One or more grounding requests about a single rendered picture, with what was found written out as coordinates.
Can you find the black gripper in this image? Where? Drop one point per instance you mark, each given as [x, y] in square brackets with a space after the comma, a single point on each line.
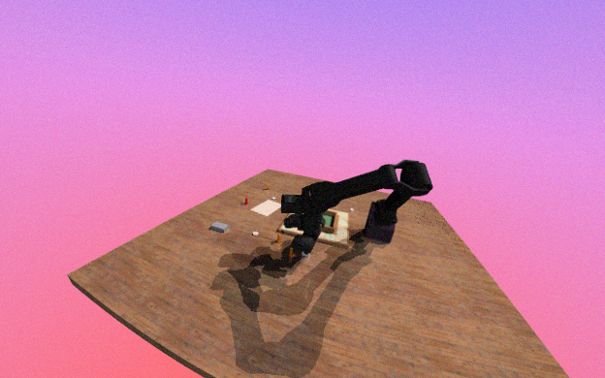
[311, 230]

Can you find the cream rectangular card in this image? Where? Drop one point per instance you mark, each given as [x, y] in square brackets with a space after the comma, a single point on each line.
[266, 208]

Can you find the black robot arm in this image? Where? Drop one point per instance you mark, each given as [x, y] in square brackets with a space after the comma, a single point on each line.
[414, 182]

